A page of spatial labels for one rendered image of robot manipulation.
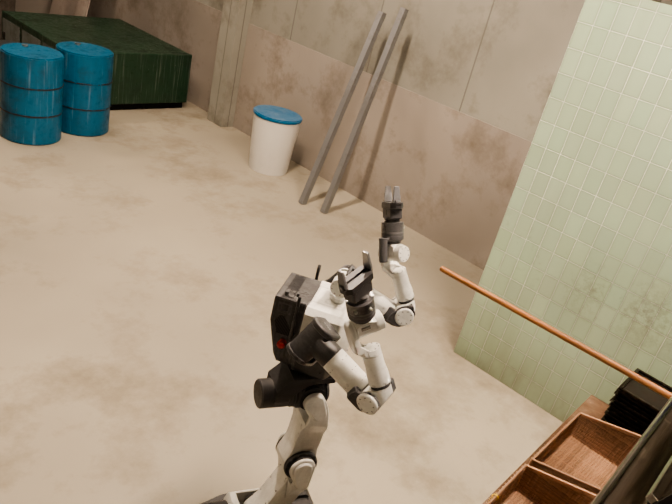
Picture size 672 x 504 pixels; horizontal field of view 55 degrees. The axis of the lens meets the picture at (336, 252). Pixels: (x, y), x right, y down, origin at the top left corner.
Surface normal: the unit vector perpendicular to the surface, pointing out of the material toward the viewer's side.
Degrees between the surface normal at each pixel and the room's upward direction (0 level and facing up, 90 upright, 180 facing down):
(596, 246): 90
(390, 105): 90
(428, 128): 90
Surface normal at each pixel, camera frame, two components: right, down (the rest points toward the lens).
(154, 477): 0.22, -0.87
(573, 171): -0.65, 0.21
